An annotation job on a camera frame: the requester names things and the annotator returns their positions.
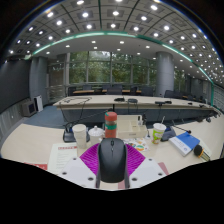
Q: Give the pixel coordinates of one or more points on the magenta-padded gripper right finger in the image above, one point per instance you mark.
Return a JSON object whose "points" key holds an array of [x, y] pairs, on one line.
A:
{"points": [[136, 158]]}

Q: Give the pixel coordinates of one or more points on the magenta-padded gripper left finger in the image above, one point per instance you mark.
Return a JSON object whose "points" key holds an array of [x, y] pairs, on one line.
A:
{"points": [[88, 158]]}

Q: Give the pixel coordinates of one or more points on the black computer mouse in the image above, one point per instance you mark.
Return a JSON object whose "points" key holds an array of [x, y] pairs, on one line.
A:
{"points": [[112, 160]]}

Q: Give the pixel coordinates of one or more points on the colourful sticker sheet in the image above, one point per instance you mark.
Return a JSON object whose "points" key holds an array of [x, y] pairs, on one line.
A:
{"points": [[138, 144]]}

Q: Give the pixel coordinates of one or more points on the white lidded ceramic mug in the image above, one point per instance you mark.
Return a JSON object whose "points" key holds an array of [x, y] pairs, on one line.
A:
{"points": [[96, 135]]}

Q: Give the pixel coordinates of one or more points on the stack of white paper cups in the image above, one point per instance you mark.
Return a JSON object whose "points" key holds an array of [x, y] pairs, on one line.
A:
{"points": [[80, 135]]}

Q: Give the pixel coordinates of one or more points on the white printed booklet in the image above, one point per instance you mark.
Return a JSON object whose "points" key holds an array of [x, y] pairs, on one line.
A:
{"points": [[63, 155]]}

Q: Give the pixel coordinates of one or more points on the black gooseneck desk microphone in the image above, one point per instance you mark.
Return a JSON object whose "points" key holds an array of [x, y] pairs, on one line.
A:
{"points": [[69, 136]]}

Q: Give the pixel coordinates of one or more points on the white cardboard box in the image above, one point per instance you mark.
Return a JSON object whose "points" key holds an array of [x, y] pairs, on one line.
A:
{"points": [[131, 128]]}

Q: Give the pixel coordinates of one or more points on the green and white paper cup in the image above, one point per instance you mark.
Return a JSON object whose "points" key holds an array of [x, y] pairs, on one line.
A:
{"points": [[158, 133]]}

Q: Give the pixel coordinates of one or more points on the red drink bottle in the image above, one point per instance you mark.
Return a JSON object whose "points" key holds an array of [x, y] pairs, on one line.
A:
{"points": [[110, 125]]}

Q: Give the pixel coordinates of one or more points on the black desk microphone base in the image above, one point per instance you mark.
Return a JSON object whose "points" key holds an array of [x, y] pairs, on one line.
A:
{"points": [[169, 133]]}

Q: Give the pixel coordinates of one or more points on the blue and white book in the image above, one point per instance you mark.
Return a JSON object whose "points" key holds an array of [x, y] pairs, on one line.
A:
{"points": [[185, 141]]}

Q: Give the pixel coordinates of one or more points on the long curved conference table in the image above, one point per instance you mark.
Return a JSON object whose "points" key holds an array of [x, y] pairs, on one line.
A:
{"points": [[100, 101]]}

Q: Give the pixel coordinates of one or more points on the black and yellow handheld microphone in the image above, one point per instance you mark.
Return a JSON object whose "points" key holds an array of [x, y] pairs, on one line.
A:
{"points": [[200, 151]]}

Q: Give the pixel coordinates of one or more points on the wooden table by windows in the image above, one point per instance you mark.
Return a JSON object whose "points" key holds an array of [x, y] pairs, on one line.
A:
{"points": [[86, 91]]}

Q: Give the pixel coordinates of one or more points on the group of dark chairs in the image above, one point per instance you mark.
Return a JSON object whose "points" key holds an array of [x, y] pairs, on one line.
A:
{"points": [[115, 90]]}

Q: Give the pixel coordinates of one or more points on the pale green paper sheet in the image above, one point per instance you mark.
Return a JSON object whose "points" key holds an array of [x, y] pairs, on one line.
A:
{"points": [[206, 150]]}

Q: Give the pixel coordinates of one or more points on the white floor-standing unit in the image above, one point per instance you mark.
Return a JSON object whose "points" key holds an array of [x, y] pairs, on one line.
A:
{"points": [[39, 103]]}

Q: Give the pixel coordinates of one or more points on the grey box monitor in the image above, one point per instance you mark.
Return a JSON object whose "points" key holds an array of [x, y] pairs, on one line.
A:
{"points": [[29, 108]]}

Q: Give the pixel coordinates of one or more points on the group of ceiling lights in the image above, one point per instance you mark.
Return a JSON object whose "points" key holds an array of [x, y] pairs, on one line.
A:
{"points": [[85, 15]]}

